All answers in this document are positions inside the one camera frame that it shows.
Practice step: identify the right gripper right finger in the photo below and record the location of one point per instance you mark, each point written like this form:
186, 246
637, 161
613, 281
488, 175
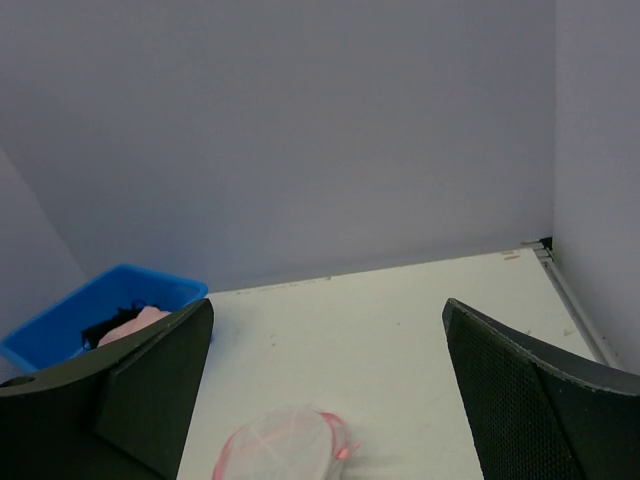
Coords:
537, 411

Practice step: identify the white mesh laundry bag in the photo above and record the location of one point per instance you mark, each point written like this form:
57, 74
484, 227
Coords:
293, 442

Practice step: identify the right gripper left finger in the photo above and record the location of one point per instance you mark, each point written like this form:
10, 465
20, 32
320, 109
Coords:
121, 411

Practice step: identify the blue plastic bin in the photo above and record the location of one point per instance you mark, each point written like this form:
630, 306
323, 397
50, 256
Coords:
54, 335

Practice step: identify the black bra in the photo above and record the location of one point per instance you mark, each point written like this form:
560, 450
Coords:
91, 335

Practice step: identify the pink bra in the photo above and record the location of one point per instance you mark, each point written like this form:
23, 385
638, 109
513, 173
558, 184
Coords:
144, 318

